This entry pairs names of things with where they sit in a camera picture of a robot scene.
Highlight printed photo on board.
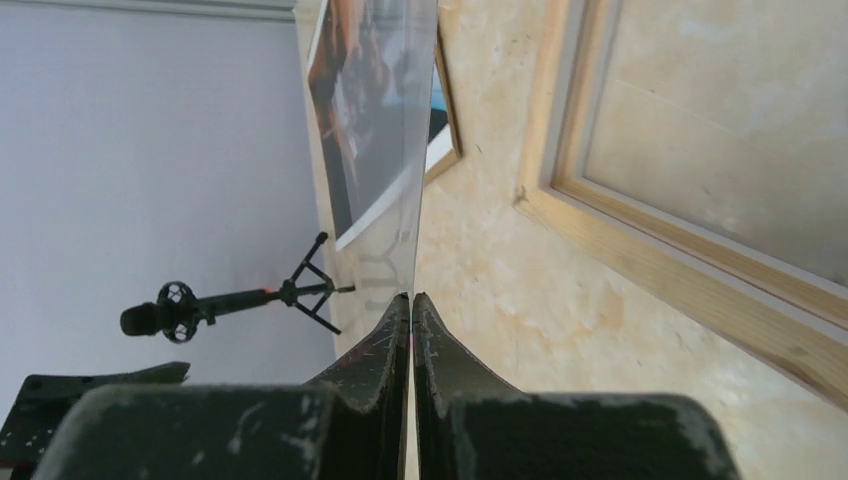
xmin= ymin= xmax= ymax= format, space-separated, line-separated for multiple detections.
xmin=305 ymin=1 xmax=463 ymax=249

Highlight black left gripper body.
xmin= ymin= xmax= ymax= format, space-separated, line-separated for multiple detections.
xmin=1 ymin=361 xmax=190 ymax=469

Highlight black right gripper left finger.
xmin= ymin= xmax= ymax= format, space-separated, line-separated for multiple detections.
xmin=308 ymin=293 xmax=410 ymax=479

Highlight black microphone on stand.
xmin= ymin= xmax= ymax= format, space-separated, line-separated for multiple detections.
xmin=120 ymin=232 xmax=356 ymax=344

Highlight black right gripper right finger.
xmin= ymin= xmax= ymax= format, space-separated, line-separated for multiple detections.
xmin=412 ymin=293 xmax=521 ymax=479

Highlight light wooden picture frame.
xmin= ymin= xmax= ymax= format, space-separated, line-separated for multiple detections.
xmin=514 ymin=1 xmax=847 ymax=408

